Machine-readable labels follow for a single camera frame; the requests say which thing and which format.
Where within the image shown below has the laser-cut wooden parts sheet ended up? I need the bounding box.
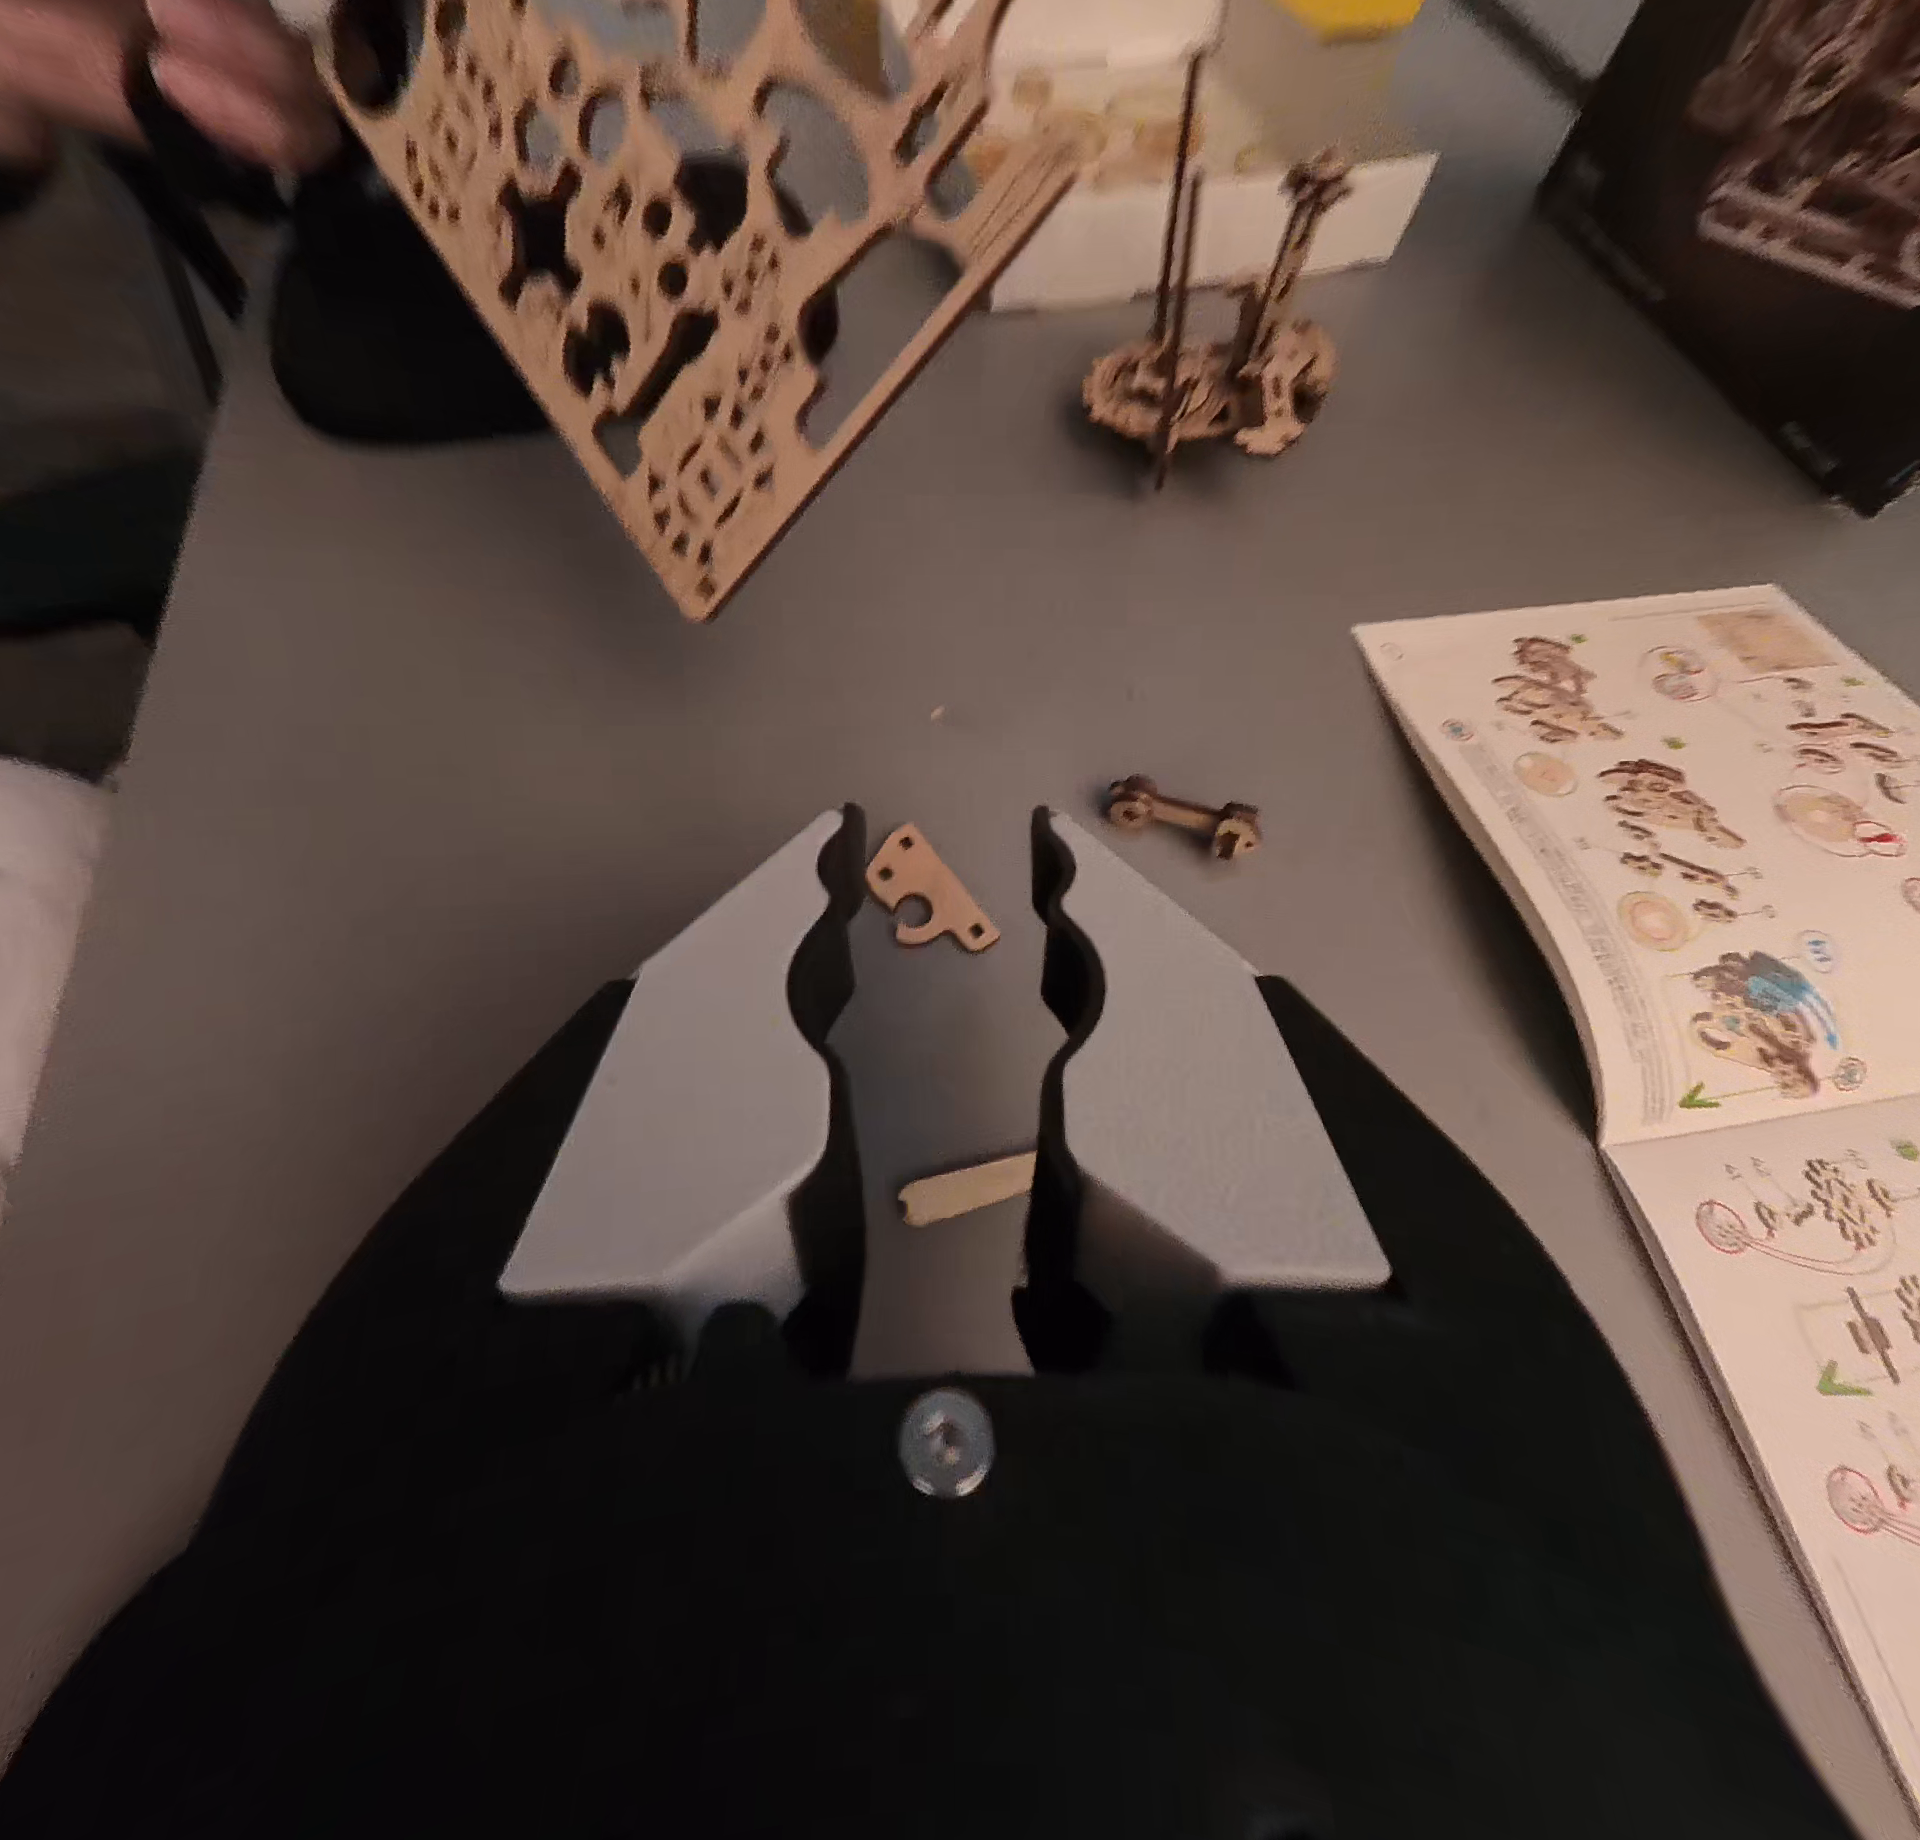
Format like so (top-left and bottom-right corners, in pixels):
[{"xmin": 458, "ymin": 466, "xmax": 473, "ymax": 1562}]
[{"xmin": 309, "ymin": 0, "xmax": 1100, "ymax": 629}]

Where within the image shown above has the small wooden axle part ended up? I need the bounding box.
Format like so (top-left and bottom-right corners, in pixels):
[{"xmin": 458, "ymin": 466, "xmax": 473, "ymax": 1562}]
[{"xmin": 1105, "ymin": 773, "xmax": 1263, "ymax": 860}]

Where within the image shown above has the flat wooden stick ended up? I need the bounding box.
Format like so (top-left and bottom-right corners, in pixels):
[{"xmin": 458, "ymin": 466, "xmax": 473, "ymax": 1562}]
[{"xmin": 897, "ymin": 1149, "xmax": 1041, "ymax": 1229}]

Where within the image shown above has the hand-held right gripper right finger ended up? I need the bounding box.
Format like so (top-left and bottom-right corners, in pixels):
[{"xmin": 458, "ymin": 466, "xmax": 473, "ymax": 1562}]
[{"xmin": 1028, "ymin": 807, "xmax": 1389, "ymax": 1308}]

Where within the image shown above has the small wooden bracket part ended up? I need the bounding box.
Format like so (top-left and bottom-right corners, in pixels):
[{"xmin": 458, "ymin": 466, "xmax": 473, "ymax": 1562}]
[{"xmin": 864, "ymin": 823, "xmax": 1005, "ymax": 957}]

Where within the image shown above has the black mesh cushion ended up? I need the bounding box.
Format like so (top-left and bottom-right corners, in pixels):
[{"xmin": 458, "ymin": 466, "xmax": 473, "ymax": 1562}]
[{"xmin": 269, "ymin": 146, "xmax": 841, "ymax": 441}]

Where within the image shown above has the person's left hand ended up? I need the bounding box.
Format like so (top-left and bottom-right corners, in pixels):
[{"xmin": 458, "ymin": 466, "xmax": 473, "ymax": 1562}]
[{"xmin": 0, "ymin": 0, "xmax": 343, "ymax": 179}]

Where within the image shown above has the open instruction booklet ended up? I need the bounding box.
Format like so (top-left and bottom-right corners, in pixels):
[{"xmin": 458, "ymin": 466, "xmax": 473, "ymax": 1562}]
[{"xmin": 1352, "ymin": 584, "xmax": 1920, "ymax": 1830}]

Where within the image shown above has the white cardboard box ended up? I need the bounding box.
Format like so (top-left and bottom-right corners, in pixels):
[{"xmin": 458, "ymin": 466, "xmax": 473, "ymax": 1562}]
[{"xmin": 876, "ymin": 0, "xmax": 1441, "ymax": 315}]

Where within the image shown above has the black product box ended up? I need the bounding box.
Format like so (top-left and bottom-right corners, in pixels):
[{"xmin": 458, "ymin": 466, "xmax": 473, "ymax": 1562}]
[{"xmin": 1532, "ymin": 0, "xmax": 1920, "ymax": 517}]

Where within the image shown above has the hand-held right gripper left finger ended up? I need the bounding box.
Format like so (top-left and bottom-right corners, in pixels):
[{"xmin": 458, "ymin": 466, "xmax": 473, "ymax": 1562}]
[{"xmin": 497, "ymin": 800, "xmax": 872, "ymax": 1320}]

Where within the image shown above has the partly built wooden model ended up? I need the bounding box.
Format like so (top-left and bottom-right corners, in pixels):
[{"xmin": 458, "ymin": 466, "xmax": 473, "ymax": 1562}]
[{"xmin": 1080, "ymin": 46, "xmax": 1358, "ymax": 495}]

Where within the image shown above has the wooden ring parts sheet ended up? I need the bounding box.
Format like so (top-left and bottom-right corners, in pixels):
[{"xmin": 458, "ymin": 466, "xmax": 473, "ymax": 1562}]
[{"xmin": 995, "ymin": 55, "xmax": 1200, "ymax": 187}]

